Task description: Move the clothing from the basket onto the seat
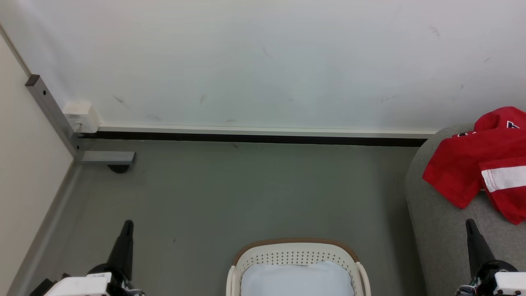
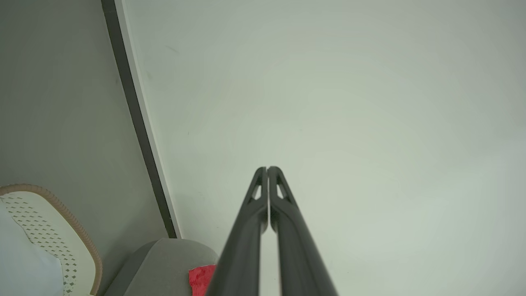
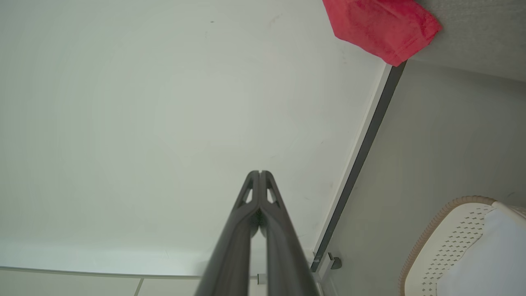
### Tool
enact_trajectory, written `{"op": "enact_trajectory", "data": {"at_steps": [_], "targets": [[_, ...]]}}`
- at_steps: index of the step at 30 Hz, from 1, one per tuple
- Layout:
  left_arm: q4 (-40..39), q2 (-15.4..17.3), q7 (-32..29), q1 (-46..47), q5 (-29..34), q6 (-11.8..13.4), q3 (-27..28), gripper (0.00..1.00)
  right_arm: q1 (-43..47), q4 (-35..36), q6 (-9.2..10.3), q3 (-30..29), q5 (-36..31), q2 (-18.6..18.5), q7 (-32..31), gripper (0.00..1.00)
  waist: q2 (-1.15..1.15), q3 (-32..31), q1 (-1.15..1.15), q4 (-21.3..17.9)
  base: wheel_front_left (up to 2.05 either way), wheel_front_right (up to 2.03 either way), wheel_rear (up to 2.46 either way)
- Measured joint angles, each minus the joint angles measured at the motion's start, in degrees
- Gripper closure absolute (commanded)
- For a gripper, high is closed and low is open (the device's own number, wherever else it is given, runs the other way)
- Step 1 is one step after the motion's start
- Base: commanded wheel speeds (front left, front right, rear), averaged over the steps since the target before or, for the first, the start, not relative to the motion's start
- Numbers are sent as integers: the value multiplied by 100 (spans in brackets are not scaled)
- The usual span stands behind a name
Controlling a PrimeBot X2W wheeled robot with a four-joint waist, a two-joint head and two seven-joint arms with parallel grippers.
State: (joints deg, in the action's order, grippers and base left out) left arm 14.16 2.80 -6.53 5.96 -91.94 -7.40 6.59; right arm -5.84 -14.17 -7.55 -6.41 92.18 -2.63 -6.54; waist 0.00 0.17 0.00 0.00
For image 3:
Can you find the grey fabric sofa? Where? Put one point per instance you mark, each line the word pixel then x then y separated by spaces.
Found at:
pixel 485 37

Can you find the white perforated laundry basket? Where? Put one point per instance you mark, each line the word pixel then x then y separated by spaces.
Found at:
pixel 452 234

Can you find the black baseboard strip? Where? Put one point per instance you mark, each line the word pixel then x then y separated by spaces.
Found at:
pixel 360 156

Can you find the grey metal bracket bar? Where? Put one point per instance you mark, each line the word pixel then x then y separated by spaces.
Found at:
pixel 329 259

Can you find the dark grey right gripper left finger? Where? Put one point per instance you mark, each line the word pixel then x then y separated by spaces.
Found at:
pixel 234 255

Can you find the white clothing item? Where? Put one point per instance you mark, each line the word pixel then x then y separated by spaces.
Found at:
pixel 493 255

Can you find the red basketball jersey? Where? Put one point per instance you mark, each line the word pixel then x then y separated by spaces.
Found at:
pixel 378 24

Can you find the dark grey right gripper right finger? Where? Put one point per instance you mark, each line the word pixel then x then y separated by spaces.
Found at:
pixel 283 255

